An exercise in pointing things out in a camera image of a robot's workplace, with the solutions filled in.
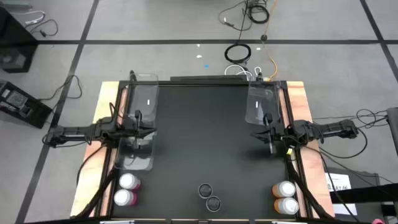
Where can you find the black bar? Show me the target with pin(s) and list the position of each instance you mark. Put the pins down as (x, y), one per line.
(202, 78)

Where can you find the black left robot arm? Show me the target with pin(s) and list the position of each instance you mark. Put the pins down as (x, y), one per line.
(77, 132)

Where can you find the black cabinet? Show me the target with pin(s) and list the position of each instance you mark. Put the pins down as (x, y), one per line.
(12, 40)

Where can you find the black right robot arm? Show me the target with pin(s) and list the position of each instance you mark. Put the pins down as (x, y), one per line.
(329, 129)

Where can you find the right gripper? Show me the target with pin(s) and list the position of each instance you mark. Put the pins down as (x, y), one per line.
(275, 134)

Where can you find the black round floor plug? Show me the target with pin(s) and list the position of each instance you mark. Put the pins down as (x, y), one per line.
(264, 38)

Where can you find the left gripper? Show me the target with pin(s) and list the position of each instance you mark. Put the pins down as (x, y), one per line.
(133, 132)

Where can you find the wooden table board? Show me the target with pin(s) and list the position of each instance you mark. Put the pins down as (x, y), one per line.
(107, 96)

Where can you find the pink object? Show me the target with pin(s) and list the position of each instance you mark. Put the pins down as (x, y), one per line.
(378, 221)

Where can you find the white blue Celsius can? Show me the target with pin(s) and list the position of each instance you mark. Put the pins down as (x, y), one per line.
(213, 203)
(205, 190)

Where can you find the black electronics box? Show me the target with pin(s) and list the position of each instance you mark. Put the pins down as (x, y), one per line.
(18, 102)

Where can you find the clear plastic cup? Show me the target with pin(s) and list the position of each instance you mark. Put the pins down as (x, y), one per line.
(136, 160)

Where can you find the mango orange soda can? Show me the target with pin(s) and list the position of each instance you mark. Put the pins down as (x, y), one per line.
(287, 205)
(285, 188)

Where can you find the black aluminium table frame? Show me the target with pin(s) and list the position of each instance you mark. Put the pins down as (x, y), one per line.
(186, 84)

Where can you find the white printed paper sheet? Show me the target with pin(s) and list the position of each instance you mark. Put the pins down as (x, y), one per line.
(337, 180)

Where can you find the pink bottle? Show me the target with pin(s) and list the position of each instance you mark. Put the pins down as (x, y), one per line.
(128, 181)
(123, 197)

